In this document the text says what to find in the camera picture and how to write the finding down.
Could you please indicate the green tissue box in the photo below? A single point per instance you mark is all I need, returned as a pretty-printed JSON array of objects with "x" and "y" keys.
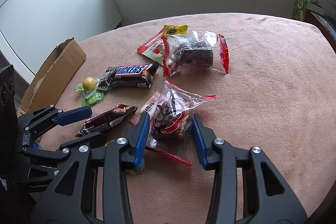
[{"x": 299, "y": 7}]

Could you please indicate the yellow ball candy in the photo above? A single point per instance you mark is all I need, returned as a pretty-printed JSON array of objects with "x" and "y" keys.
[{"x": 88, "y": 83}]

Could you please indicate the pink and white snack packet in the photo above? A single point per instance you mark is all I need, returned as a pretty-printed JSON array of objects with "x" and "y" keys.
[{"x": 149, "y": 107}]

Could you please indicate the black patterned snack packet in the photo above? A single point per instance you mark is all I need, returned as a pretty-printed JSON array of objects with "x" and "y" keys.
[{"x": 105, "y": 81}]

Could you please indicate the dark red box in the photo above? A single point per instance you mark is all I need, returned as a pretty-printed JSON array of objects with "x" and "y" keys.
[{"x": 315, "y": 20}]

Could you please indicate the red and white snack packet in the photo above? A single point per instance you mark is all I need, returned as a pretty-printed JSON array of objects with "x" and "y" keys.
[{"x": 155, "y": 52}]

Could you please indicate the green candy wrapper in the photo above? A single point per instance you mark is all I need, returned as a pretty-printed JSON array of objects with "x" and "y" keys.
[{"x": 92, "y": 100}]

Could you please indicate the white cabinet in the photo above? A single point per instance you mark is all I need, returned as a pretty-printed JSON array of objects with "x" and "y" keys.
[{"x": 52, "y": 3}]

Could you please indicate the brown chocolate bar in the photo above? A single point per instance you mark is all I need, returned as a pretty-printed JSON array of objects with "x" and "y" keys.
[{"x": 131, "y": 70}]

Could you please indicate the cardboard box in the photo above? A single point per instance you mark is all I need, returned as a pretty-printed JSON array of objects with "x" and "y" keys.
[{"x": 60, "y": 61}]

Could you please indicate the pink blanket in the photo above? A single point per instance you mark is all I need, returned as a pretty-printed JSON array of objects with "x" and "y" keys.
[{"x": 262, "y": 82}]

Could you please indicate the yellow candy packet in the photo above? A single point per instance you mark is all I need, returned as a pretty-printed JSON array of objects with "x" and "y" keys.
[{"x": 174, "y": 29}]

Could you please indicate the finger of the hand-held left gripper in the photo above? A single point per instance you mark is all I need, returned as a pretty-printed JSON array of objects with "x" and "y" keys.
[
  {"x": 78, "y": 144},
  {"x": 74, "y": 115}
]

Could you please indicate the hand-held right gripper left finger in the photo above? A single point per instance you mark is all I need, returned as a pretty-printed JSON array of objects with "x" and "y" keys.
[{"x": 141, "y": 134}]

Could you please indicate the clear bag with round pastry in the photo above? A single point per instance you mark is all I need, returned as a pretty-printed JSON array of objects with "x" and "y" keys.
[{"x": 173, "y": 113}]

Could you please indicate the dark brown snack packet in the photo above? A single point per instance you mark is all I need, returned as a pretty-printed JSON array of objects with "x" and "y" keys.
[{"x": 105, "y": 121}]

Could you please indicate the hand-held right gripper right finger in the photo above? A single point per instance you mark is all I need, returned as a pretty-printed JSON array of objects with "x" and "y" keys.
[{"x": 199, "y": 144}]

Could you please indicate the small green and red packet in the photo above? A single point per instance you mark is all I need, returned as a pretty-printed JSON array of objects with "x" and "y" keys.
[{"x": 137, "y": 171}]

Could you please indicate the clear bag with brown cake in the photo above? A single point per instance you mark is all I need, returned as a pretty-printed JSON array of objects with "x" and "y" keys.
[{"x": 197, "y": 56}]

